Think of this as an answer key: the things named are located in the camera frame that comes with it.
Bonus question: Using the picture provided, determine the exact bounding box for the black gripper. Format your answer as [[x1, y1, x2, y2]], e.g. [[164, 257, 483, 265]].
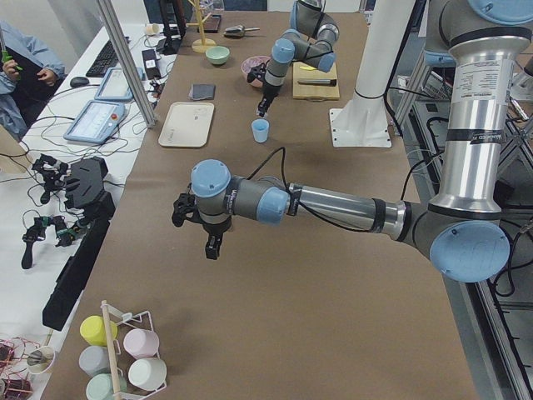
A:
[[247, 61, 279, 117], [172, 187, 224, 260]]

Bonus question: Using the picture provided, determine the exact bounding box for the pink cup on rack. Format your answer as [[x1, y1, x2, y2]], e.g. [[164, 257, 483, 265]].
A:
[[123, 328, 160, 359]]

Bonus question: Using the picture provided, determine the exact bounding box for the far teach pendant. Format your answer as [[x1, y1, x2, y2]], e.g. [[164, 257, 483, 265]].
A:
[[94, 67, 133, 103]]

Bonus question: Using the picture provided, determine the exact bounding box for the aluminium frame post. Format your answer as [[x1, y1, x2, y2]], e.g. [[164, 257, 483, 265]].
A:
[[96, 0, 156, 128]]

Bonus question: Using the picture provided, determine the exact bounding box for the person in blue coat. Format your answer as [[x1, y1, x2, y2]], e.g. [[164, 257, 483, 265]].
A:
[[1, 21, 65, 141]]

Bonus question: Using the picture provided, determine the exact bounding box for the green cup on rack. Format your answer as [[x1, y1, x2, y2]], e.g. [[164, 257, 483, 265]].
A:
[[85, 373, 114, 400]]

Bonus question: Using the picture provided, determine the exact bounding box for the yellow cup on rack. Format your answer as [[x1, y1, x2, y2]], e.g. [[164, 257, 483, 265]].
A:
[[79, 315, 107, 347]]

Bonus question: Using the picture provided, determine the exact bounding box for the teach pendant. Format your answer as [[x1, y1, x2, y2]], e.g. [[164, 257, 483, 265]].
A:
[[63, 100, 126, 144], [94, 67, 133, 103]]

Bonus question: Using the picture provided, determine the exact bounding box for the wooden cutting board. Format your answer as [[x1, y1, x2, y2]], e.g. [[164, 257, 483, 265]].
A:
[[292, 62, 341, 100]]

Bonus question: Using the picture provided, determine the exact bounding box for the light blue plastic cup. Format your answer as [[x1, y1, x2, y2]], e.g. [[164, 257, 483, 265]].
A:
[[251, 118, 270, 143]]

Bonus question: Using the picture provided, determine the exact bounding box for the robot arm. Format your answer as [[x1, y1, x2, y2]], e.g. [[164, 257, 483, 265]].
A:
[[172, 1, 532, 283], [247, 0, 340, 118]]

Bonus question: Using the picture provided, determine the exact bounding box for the green bowl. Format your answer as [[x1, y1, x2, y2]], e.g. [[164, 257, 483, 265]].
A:
[[205, 46, 231, 66]]

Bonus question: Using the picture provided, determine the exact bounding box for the black keyboard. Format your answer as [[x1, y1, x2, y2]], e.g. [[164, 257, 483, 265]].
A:
[[85, 40, 119, 78]]

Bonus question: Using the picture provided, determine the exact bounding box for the paper cup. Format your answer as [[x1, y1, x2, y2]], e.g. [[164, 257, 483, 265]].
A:
[[144, 23, 160, 36]]

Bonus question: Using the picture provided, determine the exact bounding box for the near teach pendant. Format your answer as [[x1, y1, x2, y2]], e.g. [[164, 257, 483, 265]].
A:
[[63, 100, 126, 144]]

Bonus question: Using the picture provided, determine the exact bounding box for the wooden glass stand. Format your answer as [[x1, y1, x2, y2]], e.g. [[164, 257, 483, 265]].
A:
[[187, 0, 216, 53]]

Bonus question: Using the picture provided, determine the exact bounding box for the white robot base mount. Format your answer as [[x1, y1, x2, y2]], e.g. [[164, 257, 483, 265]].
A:
[[330, 0, 416, 148]]

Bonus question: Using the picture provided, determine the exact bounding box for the cream rabbit tray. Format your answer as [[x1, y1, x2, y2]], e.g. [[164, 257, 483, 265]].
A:
[[158, 102, 215, 148]]

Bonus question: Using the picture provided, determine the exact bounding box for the white cup on rack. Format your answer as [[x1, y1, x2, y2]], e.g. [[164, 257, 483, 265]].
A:
[[127, 357, 167, 391]]

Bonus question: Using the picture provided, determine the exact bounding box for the metal ice scoop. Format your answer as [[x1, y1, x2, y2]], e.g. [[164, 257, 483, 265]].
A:
[[223, 25, 260, 38]]

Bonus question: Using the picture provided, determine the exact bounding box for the black gripper stand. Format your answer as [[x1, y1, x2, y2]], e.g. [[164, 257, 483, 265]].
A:
[[42, 157, 116, 331]]

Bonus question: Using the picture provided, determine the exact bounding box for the pink bowl of ice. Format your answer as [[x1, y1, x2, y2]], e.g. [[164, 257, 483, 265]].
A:
[[241, 55, 270, 80]]

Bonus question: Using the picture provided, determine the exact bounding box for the grey cup on rack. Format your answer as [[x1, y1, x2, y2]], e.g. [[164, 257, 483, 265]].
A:
[[78, 346, 111, 378]]

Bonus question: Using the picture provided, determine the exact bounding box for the white wire cup rack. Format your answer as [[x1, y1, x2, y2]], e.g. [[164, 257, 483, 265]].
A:
[[101, 300, 167, 399]]

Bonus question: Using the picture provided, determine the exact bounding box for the black computer mouse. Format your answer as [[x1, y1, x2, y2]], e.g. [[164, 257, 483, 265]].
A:
[[69, 77, 90, 88]]

